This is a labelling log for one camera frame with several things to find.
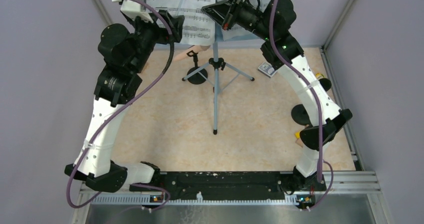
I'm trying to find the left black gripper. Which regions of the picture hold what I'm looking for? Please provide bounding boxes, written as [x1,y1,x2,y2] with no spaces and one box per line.
[127,8,185,74]

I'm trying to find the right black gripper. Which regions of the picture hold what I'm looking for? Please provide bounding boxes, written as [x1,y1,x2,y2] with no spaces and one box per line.
[201,0,274,42]

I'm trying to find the light blue music stand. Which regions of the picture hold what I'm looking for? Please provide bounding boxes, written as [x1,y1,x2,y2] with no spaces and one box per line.
[183,22,254,134]

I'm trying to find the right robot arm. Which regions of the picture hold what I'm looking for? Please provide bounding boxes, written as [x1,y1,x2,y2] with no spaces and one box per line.
[201,0,353,190]

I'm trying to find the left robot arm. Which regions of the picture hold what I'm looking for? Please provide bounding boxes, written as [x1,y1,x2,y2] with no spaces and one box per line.
[64,9,185,193]

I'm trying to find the beige microphone on stand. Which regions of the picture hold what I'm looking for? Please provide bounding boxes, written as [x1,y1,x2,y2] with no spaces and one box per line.
[173,45,210,85]

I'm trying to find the yellow black small toy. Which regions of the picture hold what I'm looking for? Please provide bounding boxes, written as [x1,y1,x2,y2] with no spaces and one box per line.
[315,73,325,80]

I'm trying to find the black microphone on stand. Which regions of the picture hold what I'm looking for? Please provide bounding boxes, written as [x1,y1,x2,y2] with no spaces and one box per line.
[291,78,332,126]

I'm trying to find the wooden block near right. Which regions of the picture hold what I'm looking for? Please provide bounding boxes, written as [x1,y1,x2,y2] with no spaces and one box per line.
[295,139,304,147]

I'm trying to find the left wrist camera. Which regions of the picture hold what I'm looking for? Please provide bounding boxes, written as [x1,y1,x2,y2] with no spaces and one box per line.
[112,0,152,22]

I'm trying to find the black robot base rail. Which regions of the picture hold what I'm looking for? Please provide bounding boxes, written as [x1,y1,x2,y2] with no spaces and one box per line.
[129,170,334,209]

